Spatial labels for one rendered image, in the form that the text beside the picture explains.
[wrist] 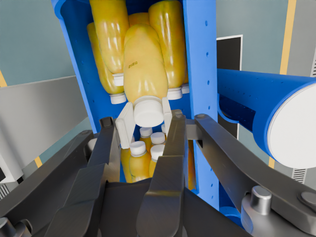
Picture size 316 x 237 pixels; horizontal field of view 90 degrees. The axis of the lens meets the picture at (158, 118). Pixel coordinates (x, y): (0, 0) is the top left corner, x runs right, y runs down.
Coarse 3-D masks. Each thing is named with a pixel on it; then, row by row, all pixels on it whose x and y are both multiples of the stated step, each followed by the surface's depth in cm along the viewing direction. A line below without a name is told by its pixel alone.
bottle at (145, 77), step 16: (128, 32) 27; (144, 32) 26; (128, 48) 24; (144, 48) 23; (160, 48) 26; (128, 64) 22; (144, 64) 21; (160, 64) 22; (128, 80) 21; (144, 80) 20; (160, 80) 21; (128, 96) 21; (144, 96) 20; (160, 96) 21
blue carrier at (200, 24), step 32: (64, 0) 22; (128, 0) 38; (160, 0) 40; (192, 0) 20; (64, 32) 29; (192, 32) 21; (192, 64) 22; (96, 96) 38; (192, 96) 24; (96, 128) 36; (160, 128) 54
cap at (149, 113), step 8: (136, 104) 20; (144, 104) 19; (152, 104) 19; (160, 104) 20; (136, 112) 19; (144, 112) 19; (152, 112) 19; (160, 112) 19; (136, 120) 20; (144, 120) 20; (152, 120) 20; (160, 120) 20
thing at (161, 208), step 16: (176, 128) 11; (176, 144) 9; (160, 160) 7; (176, 160) 7; (160, 176) 6; (176, 176) 6; (160, 192) 5; (176, 192) 5; (144, 208) 5; (160, 208) 5; (176, 208) 5; (144, 224) 4; (160, 224) 4; (176, 224) 4
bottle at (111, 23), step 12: (96, 0) 27; (108, 0) 27; (120, 0) 28; (96, 12) 28; (108, 12) 27; (120, 12) 28; (96, 24) 29; (108, 24) 28; (120, 24) 29; (108, 36) 29; (120, 36) 29; (108, 48) 29; (120, 48) 30; (108, 60) 30; (120, 60) 30; (120, 72) 32
